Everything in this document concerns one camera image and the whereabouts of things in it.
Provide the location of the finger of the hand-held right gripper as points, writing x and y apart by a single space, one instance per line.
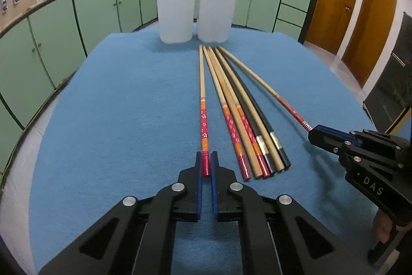
325 141
334 130

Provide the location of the green lower kitchen cabinets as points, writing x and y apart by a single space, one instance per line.
48 36

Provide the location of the blue table mat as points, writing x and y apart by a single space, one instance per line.
128 117

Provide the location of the black gold-banded chopstick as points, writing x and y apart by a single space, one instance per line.
247 114
260 114

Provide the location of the black framed cabinet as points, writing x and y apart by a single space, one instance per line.
391 85

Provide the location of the red striped bamboo chopstick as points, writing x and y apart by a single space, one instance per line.
289 109

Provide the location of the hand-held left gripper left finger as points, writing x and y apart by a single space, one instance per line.
199 188

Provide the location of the white two-compartment utensil holder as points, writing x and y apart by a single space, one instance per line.
175 14

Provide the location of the plain wooden door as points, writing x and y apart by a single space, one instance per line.
370 30

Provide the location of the person's right hand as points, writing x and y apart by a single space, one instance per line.
383 228

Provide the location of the red flower-pattern bamboo chopstick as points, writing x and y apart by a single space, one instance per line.
203 126

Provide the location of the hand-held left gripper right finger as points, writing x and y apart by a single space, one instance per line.
214 188

